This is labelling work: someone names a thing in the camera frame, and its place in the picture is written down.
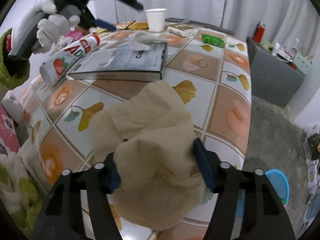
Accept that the white gloved left hand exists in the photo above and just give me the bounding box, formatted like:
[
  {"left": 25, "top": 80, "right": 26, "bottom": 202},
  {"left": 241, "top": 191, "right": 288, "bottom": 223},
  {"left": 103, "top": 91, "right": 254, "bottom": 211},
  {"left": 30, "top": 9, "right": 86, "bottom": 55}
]
[{"left": 11, "top": 0, "right": 80, "bottom": 54}]

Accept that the grey black box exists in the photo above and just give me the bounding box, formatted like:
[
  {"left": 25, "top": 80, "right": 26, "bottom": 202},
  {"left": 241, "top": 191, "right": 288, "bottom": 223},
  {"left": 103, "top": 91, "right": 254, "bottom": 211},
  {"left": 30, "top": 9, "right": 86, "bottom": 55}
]
[{"left": 67, "top": 43, "right": 167, "bottom": 82}]

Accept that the red thermos bottle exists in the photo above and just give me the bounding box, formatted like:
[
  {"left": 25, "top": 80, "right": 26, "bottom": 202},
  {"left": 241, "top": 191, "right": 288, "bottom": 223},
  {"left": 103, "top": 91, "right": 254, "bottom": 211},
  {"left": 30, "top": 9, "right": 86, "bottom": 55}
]
[{"left": 252, "top": 22, "right": 265, "bottom": 43}]

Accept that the gold sachet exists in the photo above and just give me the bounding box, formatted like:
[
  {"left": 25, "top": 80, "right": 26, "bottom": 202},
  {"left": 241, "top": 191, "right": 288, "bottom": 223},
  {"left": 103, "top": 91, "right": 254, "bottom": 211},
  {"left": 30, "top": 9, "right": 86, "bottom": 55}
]
[{"left": 128, "top": 22, "right": 149, "bottom": 30}]

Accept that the grey curtain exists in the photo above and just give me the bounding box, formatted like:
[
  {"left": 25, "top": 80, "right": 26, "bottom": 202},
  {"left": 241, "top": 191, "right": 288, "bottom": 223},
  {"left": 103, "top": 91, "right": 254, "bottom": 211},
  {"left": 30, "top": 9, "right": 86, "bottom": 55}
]
[{"left": 87, "top": 0, "right": 320, "bottom": 58}]

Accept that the strawberry yogurt bottle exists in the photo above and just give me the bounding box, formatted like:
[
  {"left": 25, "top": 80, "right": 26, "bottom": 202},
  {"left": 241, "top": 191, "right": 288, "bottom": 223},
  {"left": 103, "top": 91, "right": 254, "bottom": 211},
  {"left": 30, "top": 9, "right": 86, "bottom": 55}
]
[{"left": 40, "top": 35, "right": 100, "bottom": 87}]

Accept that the small green wrapper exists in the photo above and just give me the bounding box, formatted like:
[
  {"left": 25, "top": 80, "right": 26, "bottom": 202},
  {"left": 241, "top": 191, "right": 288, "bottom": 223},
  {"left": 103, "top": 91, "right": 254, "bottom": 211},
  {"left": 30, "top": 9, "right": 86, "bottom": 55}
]
[{"left": 201, "top": 34, "right": 225, "bottom": 48}]

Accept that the grey cabinet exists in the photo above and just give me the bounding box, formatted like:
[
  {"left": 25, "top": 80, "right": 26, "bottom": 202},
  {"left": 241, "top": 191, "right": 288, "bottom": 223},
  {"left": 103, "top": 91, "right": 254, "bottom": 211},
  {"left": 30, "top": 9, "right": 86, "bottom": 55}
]
[{"left": 246, "top": 37, "right": 305, "bottom": 108}]

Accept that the white paper cup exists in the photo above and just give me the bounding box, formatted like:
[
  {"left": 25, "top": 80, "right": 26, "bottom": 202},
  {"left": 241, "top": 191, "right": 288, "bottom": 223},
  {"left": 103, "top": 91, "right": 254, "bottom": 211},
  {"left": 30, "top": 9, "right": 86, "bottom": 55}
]
[{"left": 145, "top": 8, "right": 167, "bottom": 33}]

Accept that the beige paper bag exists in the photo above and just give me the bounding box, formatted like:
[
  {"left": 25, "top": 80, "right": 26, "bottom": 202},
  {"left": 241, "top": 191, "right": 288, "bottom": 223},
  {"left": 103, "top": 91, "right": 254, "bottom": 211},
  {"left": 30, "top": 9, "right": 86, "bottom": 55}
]
[{"left": 88, "top": 81, "right": 205, "bottom": 231}]

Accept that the small white box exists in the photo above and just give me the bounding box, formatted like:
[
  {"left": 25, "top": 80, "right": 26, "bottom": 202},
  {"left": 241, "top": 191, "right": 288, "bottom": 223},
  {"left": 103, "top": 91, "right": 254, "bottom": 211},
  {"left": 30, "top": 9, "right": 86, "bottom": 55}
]
[{"left": 168, "top": 24, "right": 197, "bottom": 37}]

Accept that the patterned tablecloth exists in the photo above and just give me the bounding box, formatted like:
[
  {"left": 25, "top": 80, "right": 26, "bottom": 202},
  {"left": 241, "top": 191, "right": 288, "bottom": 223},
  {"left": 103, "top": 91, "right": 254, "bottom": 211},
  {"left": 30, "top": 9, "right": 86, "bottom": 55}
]
[{"left": 2, "top": 24, "right": 252, "bottom": 240}]

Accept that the white tissue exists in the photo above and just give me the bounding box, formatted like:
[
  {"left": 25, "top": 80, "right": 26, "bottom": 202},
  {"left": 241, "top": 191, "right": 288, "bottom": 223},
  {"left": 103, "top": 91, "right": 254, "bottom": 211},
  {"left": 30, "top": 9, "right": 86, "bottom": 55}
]
[{"left": 127, "top": 31, "right": 168, "bottom": 51}]

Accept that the blue trash basket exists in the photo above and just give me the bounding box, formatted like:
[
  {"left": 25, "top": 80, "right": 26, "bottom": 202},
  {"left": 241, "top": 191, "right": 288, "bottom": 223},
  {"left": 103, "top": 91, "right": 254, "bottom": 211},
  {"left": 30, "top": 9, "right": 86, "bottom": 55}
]
[{"left": 265, "top": 169, "right": 290, "bottom": 208}]

